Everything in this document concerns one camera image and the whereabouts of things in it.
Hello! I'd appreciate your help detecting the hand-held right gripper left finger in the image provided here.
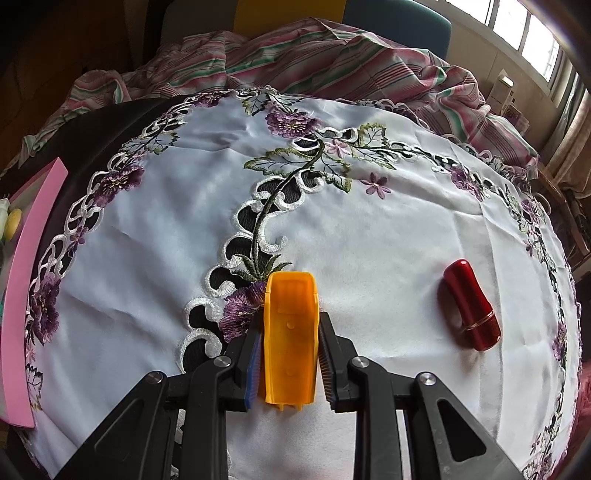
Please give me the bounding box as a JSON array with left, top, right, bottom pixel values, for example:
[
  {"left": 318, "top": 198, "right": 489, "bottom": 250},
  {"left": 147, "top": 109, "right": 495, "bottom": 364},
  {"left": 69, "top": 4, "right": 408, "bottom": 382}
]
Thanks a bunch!
[{"left": 58, "top": 318, "right": 265, "bottom": 480}]

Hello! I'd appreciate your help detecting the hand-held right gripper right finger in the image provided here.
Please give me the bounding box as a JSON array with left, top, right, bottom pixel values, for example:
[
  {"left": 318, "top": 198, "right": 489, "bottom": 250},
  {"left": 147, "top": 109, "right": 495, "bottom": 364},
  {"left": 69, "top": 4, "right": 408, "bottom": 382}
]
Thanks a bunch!
[{"left": 318, "top": 311, "right": 525, "bottom": 480}]

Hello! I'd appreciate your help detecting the orange plastic shell piece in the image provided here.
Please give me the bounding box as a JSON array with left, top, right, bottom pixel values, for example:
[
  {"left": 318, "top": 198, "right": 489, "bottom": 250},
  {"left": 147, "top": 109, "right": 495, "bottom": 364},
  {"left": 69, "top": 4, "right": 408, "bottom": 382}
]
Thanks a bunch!
[{"left": 262, "top": 271, "right": 320, "bottom": 412}]

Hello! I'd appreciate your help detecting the red glossy tube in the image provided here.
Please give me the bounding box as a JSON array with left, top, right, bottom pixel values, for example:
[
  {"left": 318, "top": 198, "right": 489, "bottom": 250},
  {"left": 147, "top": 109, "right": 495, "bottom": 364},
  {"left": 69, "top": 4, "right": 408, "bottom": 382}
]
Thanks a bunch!
[{"left": 443, "top": 259, "right": 502, "bottom": 352}]

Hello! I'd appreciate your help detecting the pink cardboard box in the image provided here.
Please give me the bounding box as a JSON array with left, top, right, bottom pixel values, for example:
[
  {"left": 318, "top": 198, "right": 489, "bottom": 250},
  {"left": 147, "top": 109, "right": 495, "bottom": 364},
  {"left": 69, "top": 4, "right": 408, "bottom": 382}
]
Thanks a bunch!
[{"left": 0, "top": 157, "right": 69, "bottom": 430}]

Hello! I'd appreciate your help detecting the yellow oval perforated case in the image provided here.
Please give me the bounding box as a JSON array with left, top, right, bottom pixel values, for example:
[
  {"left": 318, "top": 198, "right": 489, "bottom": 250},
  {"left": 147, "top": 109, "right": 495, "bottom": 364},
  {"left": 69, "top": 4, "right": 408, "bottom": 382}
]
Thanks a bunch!
[{"left": 4, "top": 209, "right": 23, "bottom": 243}]

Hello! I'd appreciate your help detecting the white embroidered floral tablecloth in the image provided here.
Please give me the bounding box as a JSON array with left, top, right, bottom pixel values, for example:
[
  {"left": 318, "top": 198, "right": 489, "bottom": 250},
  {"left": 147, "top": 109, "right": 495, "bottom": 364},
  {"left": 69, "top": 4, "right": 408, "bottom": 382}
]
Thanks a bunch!
[{"left": 23, "top": 88, "right": 585, "bottom": 480}]

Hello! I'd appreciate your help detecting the wooden nightstand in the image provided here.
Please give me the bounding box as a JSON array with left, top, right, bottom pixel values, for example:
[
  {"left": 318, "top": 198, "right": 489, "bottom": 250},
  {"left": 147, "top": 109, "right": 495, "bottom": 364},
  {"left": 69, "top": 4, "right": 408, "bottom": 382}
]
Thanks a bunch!
[{"left": 536, "top": 161, "right": 578, "bottom": 259}]

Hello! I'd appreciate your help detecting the pink green striped bedsheet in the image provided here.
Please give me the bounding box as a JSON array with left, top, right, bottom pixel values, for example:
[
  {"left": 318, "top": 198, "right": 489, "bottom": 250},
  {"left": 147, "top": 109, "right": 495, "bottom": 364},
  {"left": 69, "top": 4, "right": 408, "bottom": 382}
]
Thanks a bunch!
[{"left": 21, "top": 18, "right": 541, "bottom": 167}]

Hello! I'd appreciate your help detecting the white carton box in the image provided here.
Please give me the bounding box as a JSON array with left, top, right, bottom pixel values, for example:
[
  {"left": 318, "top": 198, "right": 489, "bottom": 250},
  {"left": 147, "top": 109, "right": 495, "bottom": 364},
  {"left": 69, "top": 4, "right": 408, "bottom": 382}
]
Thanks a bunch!
[{"left": 490, "top": 69, "right": 515, "bottom": 114}]

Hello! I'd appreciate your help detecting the beige patterned curtain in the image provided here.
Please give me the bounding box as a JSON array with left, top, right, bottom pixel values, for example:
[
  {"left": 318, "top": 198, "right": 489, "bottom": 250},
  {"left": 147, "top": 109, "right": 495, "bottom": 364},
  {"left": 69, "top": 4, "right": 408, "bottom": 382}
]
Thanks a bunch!
[{"left": 540, "top": 88, "right": 591, "bottom": 195}]

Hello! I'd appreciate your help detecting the grey yellow blue headboard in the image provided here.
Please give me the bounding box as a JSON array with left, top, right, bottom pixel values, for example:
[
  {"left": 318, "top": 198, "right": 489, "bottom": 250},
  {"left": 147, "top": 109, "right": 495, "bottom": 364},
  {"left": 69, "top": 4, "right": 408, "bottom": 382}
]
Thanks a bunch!
[{"left": 161, "top": 0, "right": 452, "bottom": 61}]

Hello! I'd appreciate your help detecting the wooden wardrobe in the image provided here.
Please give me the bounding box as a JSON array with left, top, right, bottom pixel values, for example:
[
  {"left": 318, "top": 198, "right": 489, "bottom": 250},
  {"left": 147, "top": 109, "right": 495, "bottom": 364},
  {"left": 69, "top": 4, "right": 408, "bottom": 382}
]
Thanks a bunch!
[{"left": 0, "top": 0, "right": 162, "bottom": 139}]

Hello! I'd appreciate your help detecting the window with white frame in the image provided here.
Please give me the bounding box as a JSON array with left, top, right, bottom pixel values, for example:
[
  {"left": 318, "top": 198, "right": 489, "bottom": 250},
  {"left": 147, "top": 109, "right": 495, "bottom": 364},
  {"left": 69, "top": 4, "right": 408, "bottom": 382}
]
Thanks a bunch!
[{"left": 480, "top": 0, "right": 583, "bottom": 97}]

